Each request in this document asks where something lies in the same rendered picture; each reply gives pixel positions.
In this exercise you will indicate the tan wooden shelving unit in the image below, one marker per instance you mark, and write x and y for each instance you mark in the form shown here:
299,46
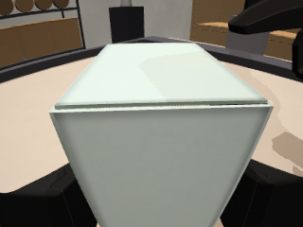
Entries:
215,11

